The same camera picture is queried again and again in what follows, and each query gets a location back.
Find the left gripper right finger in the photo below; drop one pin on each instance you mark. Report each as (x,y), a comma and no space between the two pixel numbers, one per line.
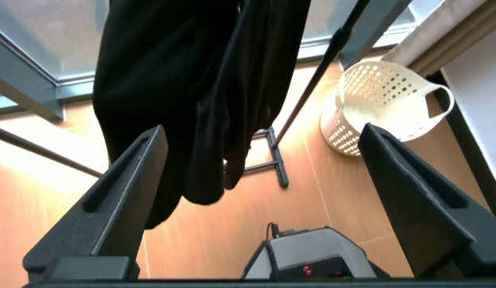
(440,224)

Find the white laundry basket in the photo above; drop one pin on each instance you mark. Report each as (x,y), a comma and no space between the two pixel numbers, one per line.
(392,116)

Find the black garment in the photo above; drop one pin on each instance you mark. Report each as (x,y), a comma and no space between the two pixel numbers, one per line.
(144,80)

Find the beige curtain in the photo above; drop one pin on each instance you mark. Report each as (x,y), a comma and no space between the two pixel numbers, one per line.
(444,36)

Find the window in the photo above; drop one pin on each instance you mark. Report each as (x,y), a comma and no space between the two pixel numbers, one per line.
(52,40)

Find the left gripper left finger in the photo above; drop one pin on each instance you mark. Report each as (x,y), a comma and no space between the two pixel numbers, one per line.
(112,224)

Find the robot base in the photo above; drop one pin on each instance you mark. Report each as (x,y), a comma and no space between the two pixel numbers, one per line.
(312,252)

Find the black clothes rack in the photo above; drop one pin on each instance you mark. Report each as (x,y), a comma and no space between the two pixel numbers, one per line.
(312,84)

